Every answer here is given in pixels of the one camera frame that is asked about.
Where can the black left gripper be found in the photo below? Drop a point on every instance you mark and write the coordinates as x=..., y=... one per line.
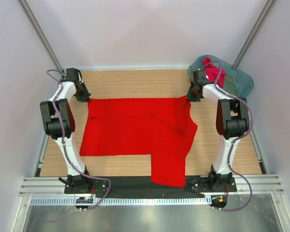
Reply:
x=85, y=98

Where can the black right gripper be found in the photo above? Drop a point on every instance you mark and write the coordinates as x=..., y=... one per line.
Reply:
x=190, y=96

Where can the red t shirt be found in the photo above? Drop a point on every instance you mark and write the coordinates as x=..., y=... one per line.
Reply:
x=159, y=127

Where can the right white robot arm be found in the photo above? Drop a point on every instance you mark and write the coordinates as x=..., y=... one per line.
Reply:
x=232, y=123

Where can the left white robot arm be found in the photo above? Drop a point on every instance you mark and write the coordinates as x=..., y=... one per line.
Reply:
x=59, y=124

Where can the magenta t shirt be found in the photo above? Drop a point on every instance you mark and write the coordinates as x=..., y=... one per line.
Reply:
x=212, y=72

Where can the teal plastic bin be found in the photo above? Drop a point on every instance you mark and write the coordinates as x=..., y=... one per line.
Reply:
x=236, y=82

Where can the aluminium front rail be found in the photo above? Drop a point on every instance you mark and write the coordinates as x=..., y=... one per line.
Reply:
x=260, y=183

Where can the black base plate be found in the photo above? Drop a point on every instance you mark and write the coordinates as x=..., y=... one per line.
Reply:
x=140, y=187

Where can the white slotted cable duct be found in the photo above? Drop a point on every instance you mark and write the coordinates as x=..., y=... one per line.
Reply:
x=87, y=201

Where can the left aluminium corner post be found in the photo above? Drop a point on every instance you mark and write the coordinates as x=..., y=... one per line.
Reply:
x=39, y=32

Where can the aluminium corner post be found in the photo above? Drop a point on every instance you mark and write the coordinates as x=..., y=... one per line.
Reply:
x=268, y=6
x=39, y=32

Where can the right aluminium corner post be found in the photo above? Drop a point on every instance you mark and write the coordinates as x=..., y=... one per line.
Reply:
x=268, y=6

